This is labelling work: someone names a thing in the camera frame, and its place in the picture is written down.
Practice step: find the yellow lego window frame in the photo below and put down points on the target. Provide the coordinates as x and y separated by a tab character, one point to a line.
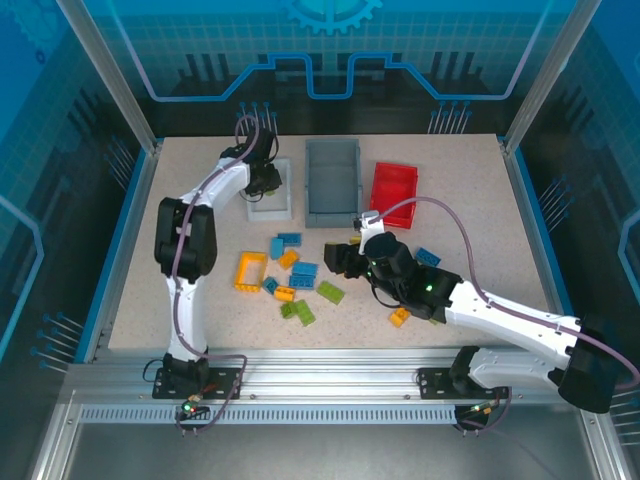
242	272

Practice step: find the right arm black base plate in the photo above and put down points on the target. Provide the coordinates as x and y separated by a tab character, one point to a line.
432	382

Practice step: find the red plastic container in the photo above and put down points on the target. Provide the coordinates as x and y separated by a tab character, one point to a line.
395	185

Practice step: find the small yellow lego brick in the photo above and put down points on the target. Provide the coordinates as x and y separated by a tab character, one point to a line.
288	259

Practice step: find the blue side rail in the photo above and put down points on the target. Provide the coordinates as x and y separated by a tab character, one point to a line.
117	250
537	225

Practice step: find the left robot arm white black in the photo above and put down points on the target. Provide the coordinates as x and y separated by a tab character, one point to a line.
185	310

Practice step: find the blue lego brick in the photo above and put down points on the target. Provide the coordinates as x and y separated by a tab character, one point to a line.
306	268
429	257
290	238
301	282

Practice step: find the small green lego brick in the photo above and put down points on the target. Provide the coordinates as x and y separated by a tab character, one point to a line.
287	310

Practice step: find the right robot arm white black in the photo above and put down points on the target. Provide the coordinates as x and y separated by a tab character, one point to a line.
500	315

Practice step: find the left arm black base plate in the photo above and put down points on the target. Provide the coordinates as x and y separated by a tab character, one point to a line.
225	382

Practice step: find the aluminum table rail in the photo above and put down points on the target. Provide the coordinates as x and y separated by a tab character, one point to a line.
325	372

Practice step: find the gray plastic container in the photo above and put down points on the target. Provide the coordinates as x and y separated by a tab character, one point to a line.
332	190

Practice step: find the small blue slope lego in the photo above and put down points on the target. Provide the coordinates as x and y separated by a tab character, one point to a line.
276	246
271	285

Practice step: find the aluminum frame post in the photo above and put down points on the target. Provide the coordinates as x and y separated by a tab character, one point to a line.
545	70
107	70

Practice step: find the white plastic container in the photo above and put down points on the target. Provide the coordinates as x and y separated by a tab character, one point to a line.
270	212

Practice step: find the small circuit board with LED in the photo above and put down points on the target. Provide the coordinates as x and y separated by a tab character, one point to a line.
482	410
192	401

